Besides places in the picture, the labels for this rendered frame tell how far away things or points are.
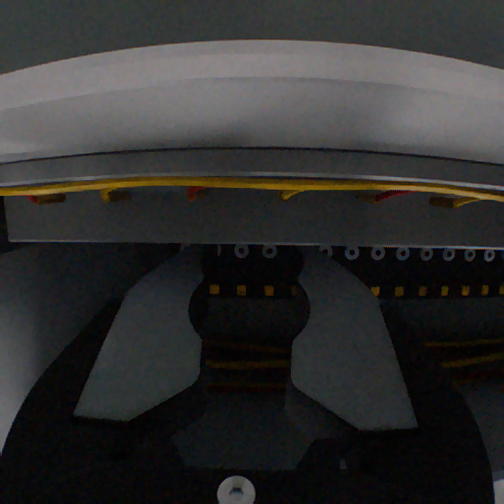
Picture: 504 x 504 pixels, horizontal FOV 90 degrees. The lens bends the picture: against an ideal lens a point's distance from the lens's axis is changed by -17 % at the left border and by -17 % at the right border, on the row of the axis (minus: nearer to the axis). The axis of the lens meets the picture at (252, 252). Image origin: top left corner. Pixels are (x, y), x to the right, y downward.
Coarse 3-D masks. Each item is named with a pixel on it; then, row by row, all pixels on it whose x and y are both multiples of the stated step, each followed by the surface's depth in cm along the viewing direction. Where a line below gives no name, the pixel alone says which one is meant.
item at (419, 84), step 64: (0, 0) 2; (64, 0) 2; (128, 0) 2; (192, 0) 2; (256, 0) 2; (320, 0) 2; (384, 0) 2; (448, 0) 2; (0, 64) 2; (64, 64) 2; (128, 64) 2; (192, 64) 2; (256, 64) 2; (320, 64) 2; (384, 64) 2; (448, 64) 2; (0, 128) 3; (64, 128) 4; (128, 128) 4; (192, 128) 5; (256, 128) 5; (320, 128) 4; (384, 128) 4; (448, 128) 4; (0, 256) 10; (64, 256) 14
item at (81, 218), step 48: (0, 192) 6; (48, 192) 6; (96, 192) 8; (144, 192) 8; (192, 192) 6; (240, 192) 8; (288, 192) 6; (336, 192) 7; (384, 192) 6; (432, 192) 7; (480, 192) 6; (48, 240) 8; (96, 240) 8; (144, 240) 8; (192, 240) 8; (240, 240) 8; (288, 240) 8; (336, 240) 8; (384, 240) 8; (432, 240) 8; (480, 240) 7
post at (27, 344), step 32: (128, 256) 22; (32, 288) 12; (64, 288) 14; (96, 288) 18; (128, 288) 22; (0, 320) 10; (32, 320) 12; (64, 320) 14; (0, 352) 10; (32, 352) 12; (0, 384) 10; (32, 384) 11; (0, 416) 9; (0, 448) 9
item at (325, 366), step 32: (320, 256) 10; (320, 288) 9; (352, 288) 9; (320, 320) 8; (352, 320) 8; (320, 352) 7; (352, 352) 7; (384, 352) 7; (288, 384) 7; (320, 384) 6; (352, 384) 6; (384, 384) 6; (288, 416) 7; (320, 416) 6; (352, 416) 5; (384, 416) 5
